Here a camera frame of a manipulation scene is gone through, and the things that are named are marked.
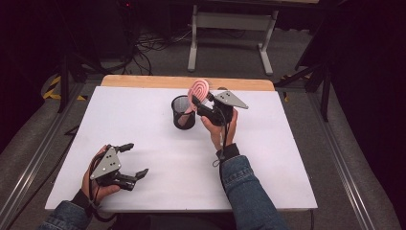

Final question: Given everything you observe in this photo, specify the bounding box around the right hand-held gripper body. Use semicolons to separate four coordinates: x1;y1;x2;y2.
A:
195;90;250;127

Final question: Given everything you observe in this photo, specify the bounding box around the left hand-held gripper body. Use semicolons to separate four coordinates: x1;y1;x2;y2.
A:
89;144;139;193

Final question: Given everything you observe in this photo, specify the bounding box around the pink hairbrush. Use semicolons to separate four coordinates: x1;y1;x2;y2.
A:
176;79;212;127

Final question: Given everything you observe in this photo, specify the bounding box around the black mesh pen holder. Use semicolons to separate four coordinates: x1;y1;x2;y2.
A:
170;94;197;131

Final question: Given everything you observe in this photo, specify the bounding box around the person's left hand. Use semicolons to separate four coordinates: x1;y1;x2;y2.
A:
80;145;122;206

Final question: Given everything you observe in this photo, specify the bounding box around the person's right hand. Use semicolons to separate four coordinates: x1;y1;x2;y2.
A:
199;107;239;151

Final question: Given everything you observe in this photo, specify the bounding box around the white board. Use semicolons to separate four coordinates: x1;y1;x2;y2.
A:
45;85;319;214

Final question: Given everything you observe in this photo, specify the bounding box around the black metal stand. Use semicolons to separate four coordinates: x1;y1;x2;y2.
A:
274;59;333;123
56;52;107;114

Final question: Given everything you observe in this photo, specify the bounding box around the right hand-held gripper cable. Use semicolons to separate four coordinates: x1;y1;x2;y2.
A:
212;109;232;180

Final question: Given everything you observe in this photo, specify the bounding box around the hand-held gripper cable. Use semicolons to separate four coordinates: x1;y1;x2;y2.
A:
212;109;232;180
87;152;119;223

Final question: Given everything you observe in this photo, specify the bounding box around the left hand-held gripper cable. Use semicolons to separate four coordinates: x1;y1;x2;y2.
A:
87;152;119;223

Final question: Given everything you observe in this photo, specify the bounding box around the metal floor rail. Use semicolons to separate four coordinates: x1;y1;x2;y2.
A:
306;91;377;230
0;80;86;226

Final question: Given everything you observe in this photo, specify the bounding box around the white metal desk frame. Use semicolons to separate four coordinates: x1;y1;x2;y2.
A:
187;4;280;77

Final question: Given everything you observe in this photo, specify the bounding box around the tangle of floor cables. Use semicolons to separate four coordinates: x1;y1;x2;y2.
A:
126;28;193;77

